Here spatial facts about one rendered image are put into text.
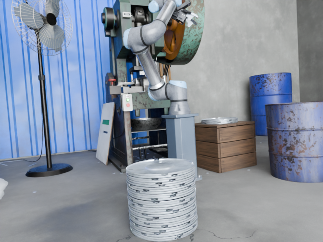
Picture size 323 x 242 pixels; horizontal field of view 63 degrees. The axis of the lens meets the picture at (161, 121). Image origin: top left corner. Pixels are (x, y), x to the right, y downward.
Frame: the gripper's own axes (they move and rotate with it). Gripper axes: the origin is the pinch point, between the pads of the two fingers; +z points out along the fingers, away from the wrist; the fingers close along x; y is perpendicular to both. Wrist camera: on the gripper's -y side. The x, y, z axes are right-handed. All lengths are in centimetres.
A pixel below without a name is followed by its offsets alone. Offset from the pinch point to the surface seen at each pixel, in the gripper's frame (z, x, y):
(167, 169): 30, 84, 86
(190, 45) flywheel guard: -1.3, -45.4, 6.8
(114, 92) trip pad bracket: -33, -19, 76
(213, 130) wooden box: 49, -4, 62
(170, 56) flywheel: -16, -75, 19
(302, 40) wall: 138, -291, -155
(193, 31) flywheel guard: -3.7, -38.5, -3.4
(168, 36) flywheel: -29, -83, 0
